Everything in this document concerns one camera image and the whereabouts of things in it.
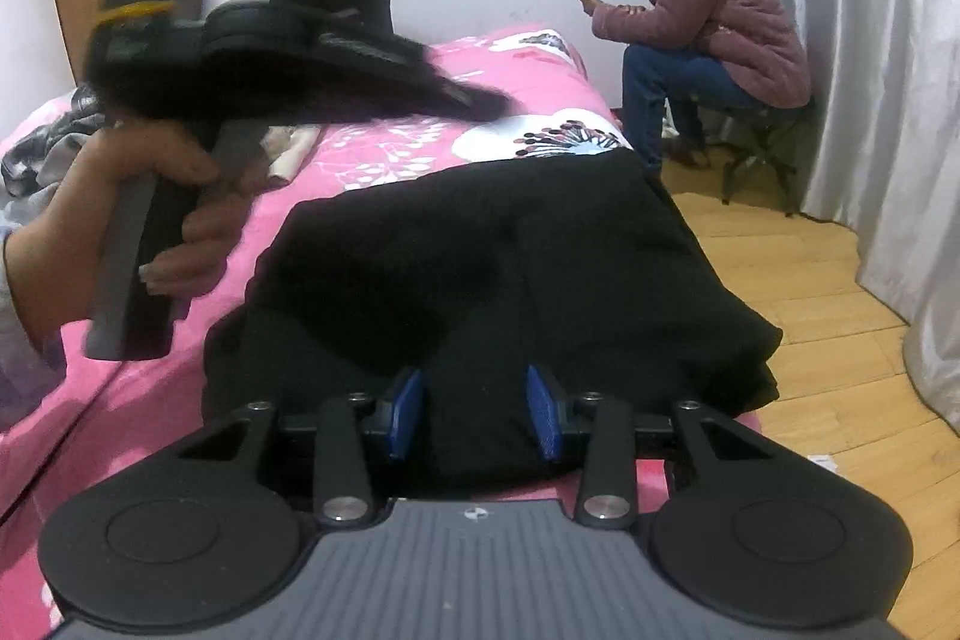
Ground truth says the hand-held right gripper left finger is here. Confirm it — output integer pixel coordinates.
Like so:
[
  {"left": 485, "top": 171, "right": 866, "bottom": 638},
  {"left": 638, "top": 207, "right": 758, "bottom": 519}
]
[{"left": 178, "top": 366, "right": 428, "bottom": 527}]

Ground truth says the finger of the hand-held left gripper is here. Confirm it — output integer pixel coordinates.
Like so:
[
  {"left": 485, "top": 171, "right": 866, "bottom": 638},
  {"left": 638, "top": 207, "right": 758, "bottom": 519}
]
[{"left": 316, "top": 29, "right": 520, "bottom": 124}]

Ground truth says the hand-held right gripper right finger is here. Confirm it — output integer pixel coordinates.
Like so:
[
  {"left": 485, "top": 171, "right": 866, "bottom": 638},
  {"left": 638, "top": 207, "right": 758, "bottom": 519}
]
[{"left": 525, "top": 364, "right": 773, "bottom": 527}]

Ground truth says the black garment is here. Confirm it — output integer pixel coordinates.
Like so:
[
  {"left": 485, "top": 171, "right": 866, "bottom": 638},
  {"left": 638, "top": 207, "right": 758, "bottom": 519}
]
[{"left": 202, "top": 149, "right": 781, "bottom": 483}]

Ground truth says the person's left forearm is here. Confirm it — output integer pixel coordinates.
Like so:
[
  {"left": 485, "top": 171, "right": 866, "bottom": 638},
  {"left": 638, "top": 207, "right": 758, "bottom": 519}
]
[{"left": 0, "top": 231, "right": 70, "bottom": 386}]

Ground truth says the person's left hand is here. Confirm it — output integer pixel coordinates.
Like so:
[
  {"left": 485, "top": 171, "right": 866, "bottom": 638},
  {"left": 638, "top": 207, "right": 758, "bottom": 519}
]
[{"left": 4, "top": 119, "right": 272, "bottom": 352}]

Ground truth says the beige garment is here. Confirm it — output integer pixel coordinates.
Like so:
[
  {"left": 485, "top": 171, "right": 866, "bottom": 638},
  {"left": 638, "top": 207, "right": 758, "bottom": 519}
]
[{"left": 262, "top": 126, "right": 325, "bottom": 189}]

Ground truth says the pink grey quilt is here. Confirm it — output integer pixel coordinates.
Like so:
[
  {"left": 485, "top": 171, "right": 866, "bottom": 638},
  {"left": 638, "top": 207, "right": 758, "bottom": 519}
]
[{"left": 0, "top": 83, "right": 113, "bottom": 214}]

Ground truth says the pink floral blanket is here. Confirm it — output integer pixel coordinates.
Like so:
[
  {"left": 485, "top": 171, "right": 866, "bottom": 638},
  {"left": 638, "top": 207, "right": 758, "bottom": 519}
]
[{"left": 0, "top": 26, "right": 766, "bottom": 640}]

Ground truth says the folding stool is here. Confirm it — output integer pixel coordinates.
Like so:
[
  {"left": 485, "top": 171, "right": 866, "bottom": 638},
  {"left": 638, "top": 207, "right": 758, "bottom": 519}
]
[{"left": 660, "top": 92, "right": 815, "bottom": 214}]

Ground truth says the grey curtain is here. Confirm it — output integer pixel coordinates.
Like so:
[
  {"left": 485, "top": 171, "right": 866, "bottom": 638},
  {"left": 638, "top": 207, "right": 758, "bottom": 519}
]
[{"left": 724, "top": 0, "right": 960, "bottom": 412}]

